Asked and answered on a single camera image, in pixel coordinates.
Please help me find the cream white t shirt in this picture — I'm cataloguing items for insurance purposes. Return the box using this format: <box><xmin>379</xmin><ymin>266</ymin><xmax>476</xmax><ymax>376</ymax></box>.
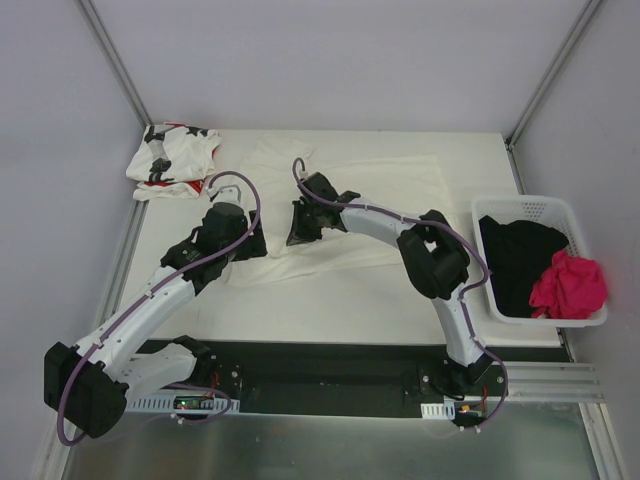
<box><xmin>228</xmin><ymin>135</ymin><xmax>456</xmax><ymax>287</ymax></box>

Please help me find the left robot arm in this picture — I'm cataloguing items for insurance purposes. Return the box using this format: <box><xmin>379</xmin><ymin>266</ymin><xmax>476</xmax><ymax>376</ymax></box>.
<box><xmin>44</xmin><ymin>201</ymin><xmax>266</xmax><ymax>446</ymax></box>

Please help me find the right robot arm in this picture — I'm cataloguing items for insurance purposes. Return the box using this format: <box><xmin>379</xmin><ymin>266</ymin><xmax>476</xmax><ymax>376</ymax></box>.
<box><xmin>287</xmin><ymin>172</ymin><xmax>494</xmax><ymax>395</ymax></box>

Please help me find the red white folded shirt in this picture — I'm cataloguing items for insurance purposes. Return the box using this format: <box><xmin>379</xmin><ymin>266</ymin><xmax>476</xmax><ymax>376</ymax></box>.
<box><xmin>133</xmin><ymin>180</ymin><xmax>204</xmax><ymax>202</ymax></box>

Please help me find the white black patterned folded shirt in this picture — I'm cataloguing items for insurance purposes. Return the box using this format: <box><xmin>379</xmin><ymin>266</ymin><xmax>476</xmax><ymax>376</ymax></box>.
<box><xmin>126</xmin><ymin>123</ymin><xmax>221</xmax><ymax>183</ymax></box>

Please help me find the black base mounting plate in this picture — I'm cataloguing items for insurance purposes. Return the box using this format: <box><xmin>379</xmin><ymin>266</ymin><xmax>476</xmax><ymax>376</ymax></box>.
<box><xmin>190</xmin><ymin>341</ymin><xmax>507</xmax><ymax>418</ymax></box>

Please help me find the black garment in basket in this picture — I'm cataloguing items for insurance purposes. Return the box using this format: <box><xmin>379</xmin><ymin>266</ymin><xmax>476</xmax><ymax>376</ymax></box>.
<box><xmin>479</xmin><ymin>215</ymin><xmax>569</xmax><ymax>318</ymax></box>

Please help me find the white plastic laundry basket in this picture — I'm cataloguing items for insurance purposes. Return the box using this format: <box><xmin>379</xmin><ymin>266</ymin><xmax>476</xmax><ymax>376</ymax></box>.
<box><xmin>471</xmin><ymin>195</ymin><xmax>608</xmax><ymax>328</ymax></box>

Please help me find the pink garment in basket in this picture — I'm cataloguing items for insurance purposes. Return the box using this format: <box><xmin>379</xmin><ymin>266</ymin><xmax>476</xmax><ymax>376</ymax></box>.
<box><xmin>529</xmin><ymin>250</ymin><xmax>608</xmax><ymax>320</ymax></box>

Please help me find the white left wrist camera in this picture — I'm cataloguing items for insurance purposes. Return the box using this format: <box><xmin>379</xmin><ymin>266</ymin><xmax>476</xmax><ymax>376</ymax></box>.
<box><xmin>206</xmin><ymin>184</ymin><xmax>242</xmax><ymax>207</ymax></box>

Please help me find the left white cable duct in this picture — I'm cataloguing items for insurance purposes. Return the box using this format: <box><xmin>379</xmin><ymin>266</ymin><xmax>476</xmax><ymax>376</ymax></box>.
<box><xmin>126</xmin><ymin>393</ymin><xmax>240</xmax><ymax>415</ymax></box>

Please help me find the white cable duct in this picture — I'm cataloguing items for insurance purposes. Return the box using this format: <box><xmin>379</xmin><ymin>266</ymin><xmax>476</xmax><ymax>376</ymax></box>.
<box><xmin>420</xmin><ymin>402</ymin><xmax>456</xmax><ymax>421</ymax></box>
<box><xmin>126</xmin><ymin>393</ymin><xmax>240</xmax><ymax>415</ymax></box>

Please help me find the right white cable duct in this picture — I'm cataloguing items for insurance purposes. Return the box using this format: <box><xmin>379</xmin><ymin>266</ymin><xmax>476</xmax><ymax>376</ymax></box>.
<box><xmin>420</xmin><ymin>402</ymin><xmax>456</xmax><ymax>421</ymax></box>

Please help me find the left aluminium frame post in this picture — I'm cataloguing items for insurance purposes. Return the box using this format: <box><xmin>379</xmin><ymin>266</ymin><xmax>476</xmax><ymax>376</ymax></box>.
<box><xmin>75</xmin><ymin>0</ymin><xmax>152</xmax><ymax>128</ymax></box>

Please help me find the aluminium frame post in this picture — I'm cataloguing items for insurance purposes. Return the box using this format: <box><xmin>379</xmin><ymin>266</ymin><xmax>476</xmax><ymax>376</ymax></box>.
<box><xmin>75</xmin><ymin>0</ymin><xmax>152</xmax><ymax>128</ymax></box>
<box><xmin>505</xmin><ymin>0</ymin><xmax>605</xmax><ymax>152</ymax></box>

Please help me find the right aluminium frame post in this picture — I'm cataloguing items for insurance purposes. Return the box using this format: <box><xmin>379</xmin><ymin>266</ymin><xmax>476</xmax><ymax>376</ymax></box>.
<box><xmin>505</xmin><ymin>0</ymin><xmax>605</xmax><ymax>152</ymax></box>

